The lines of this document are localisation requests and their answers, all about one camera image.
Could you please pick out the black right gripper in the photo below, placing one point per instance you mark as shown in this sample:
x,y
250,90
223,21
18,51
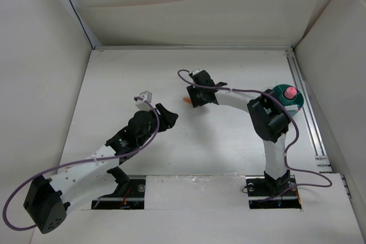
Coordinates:
x,y
192,90

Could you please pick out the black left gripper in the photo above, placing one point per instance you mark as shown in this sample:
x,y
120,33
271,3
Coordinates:
x,y
166,119

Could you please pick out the orange highlighter marker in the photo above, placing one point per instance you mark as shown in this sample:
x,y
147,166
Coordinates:
x,y
186,100

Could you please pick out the pink rubber eraser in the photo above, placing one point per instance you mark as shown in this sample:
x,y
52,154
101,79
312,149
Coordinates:
x,y
290,93

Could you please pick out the blue capped white pen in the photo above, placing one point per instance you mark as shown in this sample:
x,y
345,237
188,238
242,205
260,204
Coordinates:
x,y
292,108

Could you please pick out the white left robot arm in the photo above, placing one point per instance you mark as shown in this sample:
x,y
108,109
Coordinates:
x,y
50,200

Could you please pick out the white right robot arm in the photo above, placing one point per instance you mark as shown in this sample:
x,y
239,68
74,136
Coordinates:
x,y
269,121

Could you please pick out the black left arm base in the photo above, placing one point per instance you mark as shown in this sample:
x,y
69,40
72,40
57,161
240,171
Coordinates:
x,y
128,195

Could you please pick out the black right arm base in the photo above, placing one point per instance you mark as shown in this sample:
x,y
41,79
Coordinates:
x,y
261,197

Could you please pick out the teal round divided container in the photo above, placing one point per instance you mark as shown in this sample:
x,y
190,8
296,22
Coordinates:
x,y
279,95

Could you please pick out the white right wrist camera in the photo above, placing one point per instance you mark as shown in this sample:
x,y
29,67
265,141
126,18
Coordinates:
x,y
194,72

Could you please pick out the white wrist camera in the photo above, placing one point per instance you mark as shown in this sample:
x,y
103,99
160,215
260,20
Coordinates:
x,y
194,72
143,100

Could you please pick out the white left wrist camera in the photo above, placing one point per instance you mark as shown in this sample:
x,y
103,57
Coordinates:
x,y
143,100

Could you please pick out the aluminium side rail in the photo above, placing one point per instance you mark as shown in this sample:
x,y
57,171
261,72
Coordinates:
x,y
310,120

